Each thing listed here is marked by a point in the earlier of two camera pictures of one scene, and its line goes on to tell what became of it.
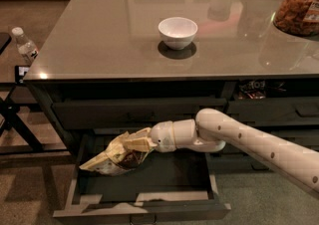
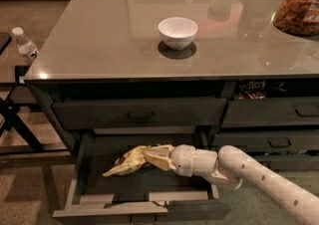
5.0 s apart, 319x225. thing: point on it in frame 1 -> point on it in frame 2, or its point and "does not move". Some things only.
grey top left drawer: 128,113 does not move
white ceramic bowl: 176,33 does not move
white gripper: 162,136 -> 183,159
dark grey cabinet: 124,52 does not move
